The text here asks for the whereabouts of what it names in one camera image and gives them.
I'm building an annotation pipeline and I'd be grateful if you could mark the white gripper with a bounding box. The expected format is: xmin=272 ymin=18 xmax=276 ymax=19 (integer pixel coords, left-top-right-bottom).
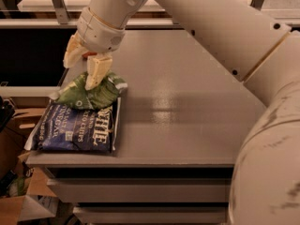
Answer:
xmin=63 ymin=7 xmax=125 ymax=90

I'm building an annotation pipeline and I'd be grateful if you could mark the green jalapeno chip bag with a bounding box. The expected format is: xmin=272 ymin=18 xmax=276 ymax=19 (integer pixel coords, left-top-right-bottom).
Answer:
xmin=50 ymin=71 xmax=128 ymax=110

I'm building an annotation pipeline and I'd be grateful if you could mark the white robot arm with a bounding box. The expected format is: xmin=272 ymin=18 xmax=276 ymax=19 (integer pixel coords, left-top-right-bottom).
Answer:
xmin=64 ymin=0 xmax=300 ymax=225

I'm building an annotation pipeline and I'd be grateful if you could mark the blue kettle chip bag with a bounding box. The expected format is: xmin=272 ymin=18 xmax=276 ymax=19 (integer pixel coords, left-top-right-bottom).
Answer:
xmin=24 ymin=97 xmax=121 ymax=154

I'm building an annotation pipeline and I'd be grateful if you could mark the red apple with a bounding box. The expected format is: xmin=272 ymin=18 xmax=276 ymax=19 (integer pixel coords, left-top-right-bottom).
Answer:
xmin=82 ymin=52 xmax=97 ymax=59

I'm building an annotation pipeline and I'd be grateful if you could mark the grey drawer cabinet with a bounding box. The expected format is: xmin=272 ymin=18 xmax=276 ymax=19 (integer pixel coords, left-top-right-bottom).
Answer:
xmin=28 ymin=30 xmax=263 ymax=224

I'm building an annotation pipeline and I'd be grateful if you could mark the cardboard box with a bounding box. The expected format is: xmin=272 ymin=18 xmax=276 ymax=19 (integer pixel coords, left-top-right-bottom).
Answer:
xmin=0 ymin=108 xmax=59 ymax=225

